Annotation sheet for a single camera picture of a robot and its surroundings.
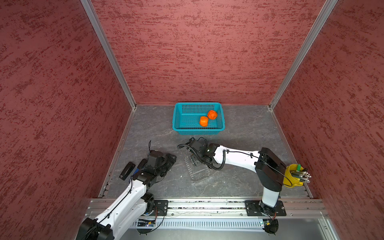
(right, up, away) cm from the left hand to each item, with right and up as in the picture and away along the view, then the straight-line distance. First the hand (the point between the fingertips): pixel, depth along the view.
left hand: (174, 163), depth 85 cm
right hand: (+15, +2, +3) cm, 15 cm away
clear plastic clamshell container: (+14, -6, +1) cm, 15 cm away
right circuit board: (+49, -25, -14) cm, 56 cm away
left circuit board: (-12, -26, -13) cm, 31 cm away
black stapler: (-26, -4, -2) cm, 27 cm away
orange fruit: (+25, +29, +22) cm, 44 cm away
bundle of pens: (+63, 0, -17) cm, 65 cm away
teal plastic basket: (+15, +27, +26) cm, 40 cm away
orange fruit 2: (+19, +24, +19) cm, 36 cm away
